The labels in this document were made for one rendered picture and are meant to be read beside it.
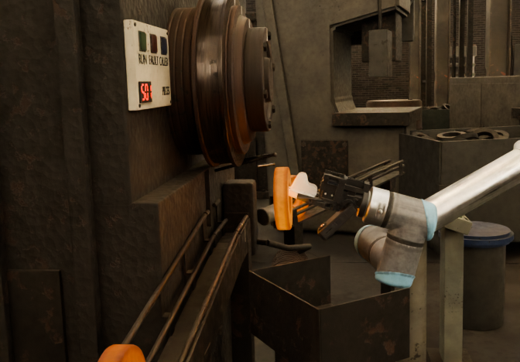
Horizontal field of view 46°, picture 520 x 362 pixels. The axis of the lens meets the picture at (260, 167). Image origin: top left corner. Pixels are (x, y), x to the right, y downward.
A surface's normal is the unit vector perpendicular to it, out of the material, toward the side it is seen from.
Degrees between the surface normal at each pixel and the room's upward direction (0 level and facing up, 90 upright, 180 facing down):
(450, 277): 90
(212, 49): 71
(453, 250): 90
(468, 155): 90
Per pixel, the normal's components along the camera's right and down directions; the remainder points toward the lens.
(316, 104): -0.36, 0.14
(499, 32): -0.12, 0.14
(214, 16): -0.11, -0.58
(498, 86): -0.97, 0.06
